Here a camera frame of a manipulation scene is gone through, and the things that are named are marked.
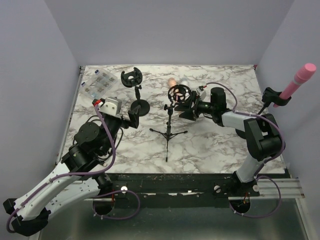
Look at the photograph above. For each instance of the pink microphone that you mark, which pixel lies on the pink microphone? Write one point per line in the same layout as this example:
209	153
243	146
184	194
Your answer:
304	74

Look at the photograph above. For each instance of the black tripod shock mount stand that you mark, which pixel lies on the black tripod shock mount stand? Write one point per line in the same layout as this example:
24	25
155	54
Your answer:
168	135

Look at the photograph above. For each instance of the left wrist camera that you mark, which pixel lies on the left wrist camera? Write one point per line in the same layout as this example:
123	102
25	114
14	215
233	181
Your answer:
108	106

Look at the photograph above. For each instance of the black clip round base stand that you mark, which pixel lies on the black clip round base stand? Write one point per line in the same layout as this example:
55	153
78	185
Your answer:
271	96

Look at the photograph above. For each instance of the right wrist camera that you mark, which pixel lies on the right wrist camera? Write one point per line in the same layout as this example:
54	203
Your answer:
201	92

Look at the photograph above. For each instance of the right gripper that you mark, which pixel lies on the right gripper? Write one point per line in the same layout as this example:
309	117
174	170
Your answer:
191	113

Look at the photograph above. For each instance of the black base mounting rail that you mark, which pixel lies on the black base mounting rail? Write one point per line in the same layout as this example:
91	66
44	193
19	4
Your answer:
173	190

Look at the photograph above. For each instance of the silver white microphone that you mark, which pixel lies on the silver white microphone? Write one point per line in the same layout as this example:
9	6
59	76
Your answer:
185	82

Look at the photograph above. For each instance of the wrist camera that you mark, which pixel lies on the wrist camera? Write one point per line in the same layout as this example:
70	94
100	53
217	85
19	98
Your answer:
108	106
201	92

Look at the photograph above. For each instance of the beige microphone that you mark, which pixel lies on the beige microphone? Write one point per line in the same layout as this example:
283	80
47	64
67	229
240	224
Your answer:
177	93

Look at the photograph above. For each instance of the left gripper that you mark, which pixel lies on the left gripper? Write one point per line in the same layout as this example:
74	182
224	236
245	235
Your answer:
134	115

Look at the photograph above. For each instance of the clear plastic parts box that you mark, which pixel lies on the clear plastic parts box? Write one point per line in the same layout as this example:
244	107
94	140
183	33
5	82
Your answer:
97	85

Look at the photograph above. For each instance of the black shock mount desk stand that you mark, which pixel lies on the black shock mount desk stand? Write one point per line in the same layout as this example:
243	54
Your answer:
133	79

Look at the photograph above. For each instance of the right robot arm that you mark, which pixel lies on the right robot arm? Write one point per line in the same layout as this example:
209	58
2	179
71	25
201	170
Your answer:
262	135

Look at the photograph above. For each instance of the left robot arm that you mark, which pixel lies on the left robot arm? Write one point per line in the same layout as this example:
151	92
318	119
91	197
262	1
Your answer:
81	174

